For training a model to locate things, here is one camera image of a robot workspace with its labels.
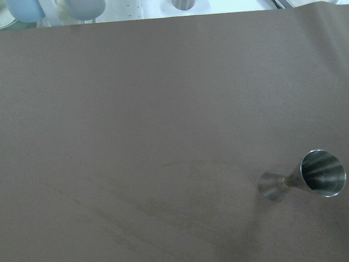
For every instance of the steel jigger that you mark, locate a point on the steel jigger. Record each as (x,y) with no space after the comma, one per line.
(319,172)

